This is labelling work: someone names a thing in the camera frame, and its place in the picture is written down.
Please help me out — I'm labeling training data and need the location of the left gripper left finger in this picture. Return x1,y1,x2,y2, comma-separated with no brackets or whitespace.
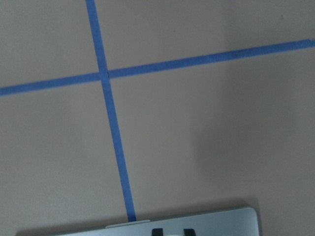
151,228,163,236

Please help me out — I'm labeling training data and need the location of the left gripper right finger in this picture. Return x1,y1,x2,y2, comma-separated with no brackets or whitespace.
184,229,196,236

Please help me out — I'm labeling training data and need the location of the grey closed laptop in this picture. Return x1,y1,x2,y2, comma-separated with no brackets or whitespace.
17,207,260,236

